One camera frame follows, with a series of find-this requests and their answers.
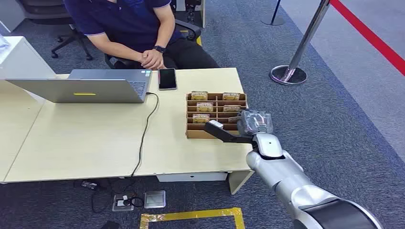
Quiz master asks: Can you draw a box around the open floor socket box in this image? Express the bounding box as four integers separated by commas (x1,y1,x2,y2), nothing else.
111,192,136,212

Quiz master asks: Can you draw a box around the chrome stanchion post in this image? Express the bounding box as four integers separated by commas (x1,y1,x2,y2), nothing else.
269,0,331,86

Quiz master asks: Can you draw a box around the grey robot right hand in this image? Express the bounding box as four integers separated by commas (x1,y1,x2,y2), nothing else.
236,109,274,136

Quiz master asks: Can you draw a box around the beige desk leg panel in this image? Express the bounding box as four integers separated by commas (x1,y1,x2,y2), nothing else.
227,170,255,195

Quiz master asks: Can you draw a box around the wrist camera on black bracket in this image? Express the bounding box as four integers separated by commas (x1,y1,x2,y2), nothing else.
203,119,255,145

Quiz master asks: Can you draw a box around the person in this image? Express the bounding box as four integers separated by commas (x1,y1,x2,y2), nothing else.
63,0,221,71

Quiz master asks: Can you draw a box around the silver floor socket cover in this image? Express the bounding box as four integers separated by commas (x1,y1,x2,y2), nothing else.
144,190,166,209

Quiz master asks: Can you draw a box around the white under-desk drawer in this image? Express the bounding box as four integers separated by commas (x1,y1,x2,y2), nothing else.
156,172,229,183

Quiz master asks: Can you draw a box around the white side cabinet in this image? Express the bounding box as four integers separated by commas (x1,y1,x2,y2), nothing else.
0,35,58,80

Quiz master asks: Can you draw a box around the black smartphone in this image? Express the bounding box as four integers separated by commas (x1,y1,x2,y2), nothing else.
158,68,178,91

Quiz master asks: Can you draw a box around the red barrier belt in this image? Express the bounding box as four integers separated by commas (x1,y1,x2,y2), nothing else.
329,0,405,77

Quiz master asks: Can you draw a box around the black swivel office chair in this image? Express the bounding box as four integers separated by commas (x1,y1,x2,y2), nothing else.
17,0,94,61

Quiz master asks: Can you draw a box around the black laptop power cable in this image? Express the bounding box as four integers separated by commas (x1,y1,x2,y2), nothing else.
130,92,160,177

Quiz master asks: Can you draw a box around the black floor cable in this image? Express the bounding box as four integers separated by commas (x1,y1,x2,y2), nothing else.
73,178,145,214

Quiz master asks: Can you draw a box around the dark stanchion post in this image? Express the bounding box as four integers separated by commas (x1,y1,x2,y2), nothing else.
261,0,286,27

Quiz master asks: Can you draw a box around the brown wooden card holder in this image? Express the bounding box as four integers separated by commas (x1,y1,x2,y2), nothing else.
185,92,249,140

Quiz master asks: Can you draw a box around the silver laptop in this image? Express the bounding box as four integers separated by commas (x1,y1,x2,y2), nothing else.
5,69,153,104

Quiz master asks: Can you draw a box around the person's left hand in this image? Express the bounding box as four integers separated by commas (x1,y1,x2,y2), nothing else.
143,49,167,71

